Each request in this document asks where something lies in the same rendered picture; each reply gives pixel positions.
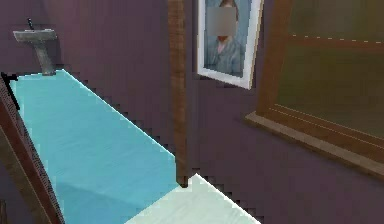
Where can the black sink faucet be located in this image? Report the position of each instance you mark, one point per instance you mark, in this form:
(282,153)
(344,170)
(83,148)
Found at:
(30,23)

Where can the white framed portrait picture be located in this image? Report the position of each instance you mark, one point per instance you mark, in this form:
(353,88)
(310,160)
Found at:
(226,43)

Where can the brown framed window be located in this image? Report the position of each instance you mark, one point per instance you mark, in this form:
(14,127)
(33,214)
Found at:
(320,83)

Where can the brown wooden room door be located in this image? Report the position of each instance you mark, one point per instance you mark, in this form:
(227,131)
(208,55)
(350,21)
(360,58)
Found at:
(23,160)

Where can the brown wooden door frame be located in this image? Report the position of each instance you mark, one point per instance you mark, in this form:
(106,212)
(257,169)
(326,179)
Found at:
(178,90)

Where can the grey pedestal sink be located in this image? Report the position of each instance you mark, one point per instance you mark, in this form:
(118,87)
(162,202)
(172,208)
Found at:
(40,46)

